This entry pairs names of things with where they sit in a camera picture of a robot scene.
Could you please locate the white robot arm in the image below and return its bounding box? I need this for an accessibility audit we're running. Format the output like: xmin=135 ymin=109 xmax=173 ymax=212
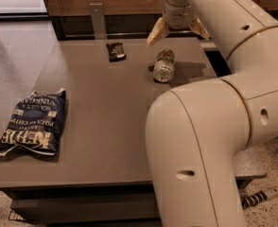
xmin=146 ymin=0 xmax=278 ymax=227

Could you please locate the left metal bracket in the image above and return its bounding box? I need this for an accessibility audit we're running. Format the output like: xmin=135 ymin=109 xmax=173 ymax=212
xmin=89 ymin=3 xmax=107 ymax=40

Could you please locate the small black snack packet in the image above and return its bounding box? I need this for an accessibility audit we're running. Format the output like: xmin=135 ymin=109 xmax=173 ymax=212
xmin=107 ymin=43 xmax=127 ymax=62

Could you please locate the black white striped cable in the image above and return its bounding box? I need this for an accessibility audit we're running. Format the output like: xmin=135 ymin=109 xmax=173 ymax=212
xmin=241 ymin=187 xmax=278 ymax=210

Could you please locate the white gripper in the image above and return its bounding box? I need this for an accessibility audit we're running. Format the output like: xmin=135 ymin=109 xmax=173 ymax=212
xmin=147 ymin=1 xmax=210 ymax=46

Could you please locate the blue Kettle chips bag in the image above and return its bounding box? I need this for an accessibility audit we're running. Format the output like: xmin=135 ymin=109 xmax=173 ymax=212
xmin=0 ymin=89 xmax=66 ymax=156

